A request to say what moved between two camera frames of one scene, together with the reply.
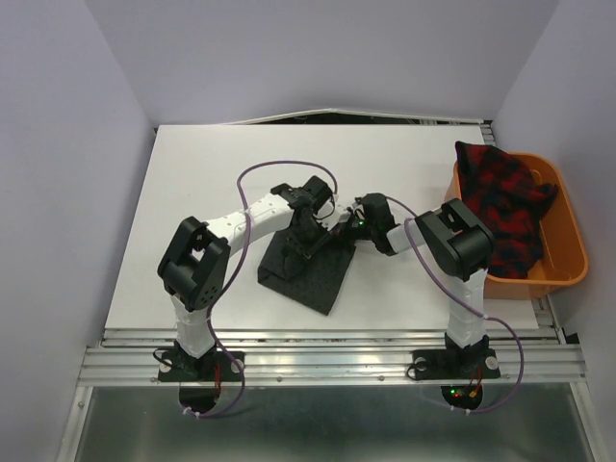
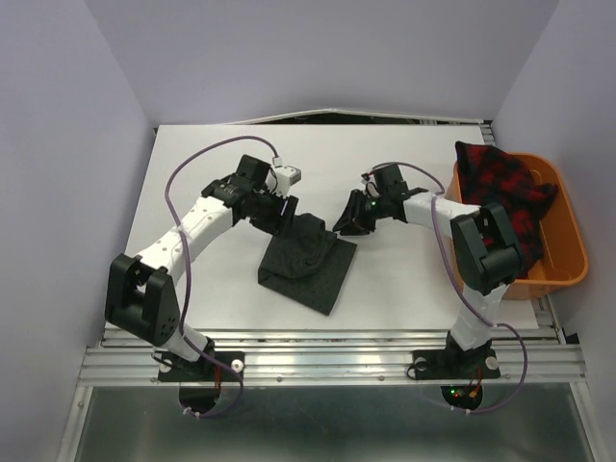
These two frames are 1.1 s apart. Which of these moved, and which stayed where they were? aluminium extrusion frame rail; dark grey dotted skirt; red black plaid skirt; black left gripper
Moved: black left gripper
Stayed: red black plaid skirt; aluminium extrusion frame rail; dark grey dotted skirt
